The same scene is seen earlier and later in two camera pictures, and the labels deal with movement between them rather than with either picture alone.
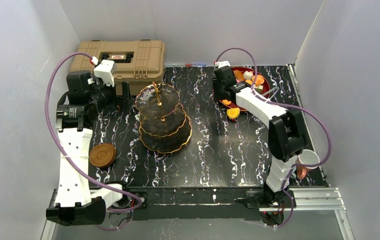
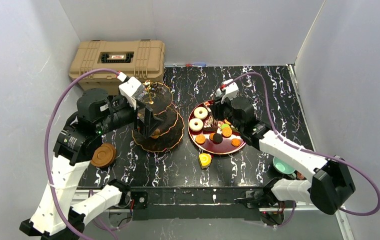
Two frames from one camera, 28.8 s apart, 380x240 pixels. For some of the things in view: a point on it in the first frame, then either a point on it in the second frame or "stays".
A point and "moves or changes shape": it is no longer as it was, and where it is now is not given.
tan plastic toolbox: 138,61 stays
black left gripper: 119,97 -> 140,117
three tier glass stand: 164,126 moves or changes shape
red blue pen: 196,64 stays
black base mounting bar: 212,203 stays
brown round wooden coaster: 103,155 stays
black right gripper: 218,91 -> 218,110
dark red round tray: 254,79 -> 212,136
